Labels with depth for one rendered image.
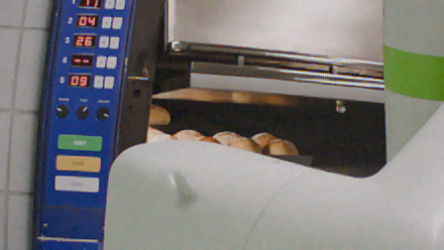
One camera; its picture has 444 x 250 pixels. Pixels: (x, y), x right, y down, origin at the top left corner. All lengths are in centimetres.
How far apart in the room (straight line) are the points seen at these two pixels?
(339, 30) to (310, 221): 140
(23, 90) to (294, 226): 117
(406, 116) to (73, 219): 93
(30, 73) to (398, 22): 92
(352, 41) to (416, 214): 142
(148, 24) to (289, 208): 121
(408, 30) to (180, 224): 38
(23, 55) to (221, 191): 111
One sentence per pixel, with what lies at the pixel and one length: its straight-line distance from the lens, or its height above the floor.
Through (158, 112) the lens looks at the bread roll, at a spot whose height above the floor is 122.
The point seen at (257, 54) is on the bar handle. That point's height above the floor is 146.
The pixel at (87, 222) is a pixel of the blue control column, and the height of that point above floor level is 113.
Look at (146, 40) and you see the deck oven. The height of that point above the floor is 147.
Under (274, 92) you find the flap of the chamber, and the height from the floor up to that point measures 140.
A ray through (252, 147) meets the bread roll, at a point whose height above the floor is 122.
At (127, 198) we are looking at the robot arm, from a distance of 64.
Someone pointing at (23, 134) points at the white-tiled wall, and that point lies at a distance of 171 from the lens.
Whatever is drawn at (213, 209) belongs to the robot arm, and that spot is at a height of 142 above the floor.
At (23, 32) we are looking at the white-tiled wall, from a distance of 168.
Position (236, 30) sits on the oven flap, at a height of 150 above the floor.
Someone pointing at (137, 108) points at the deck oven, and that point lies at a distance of 177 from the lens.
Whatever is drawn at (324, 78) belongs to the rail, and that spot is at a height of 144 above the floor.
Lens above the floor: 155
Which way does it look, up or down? 7 degrees down
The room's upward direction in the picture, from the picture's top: 7 degrees clockwise
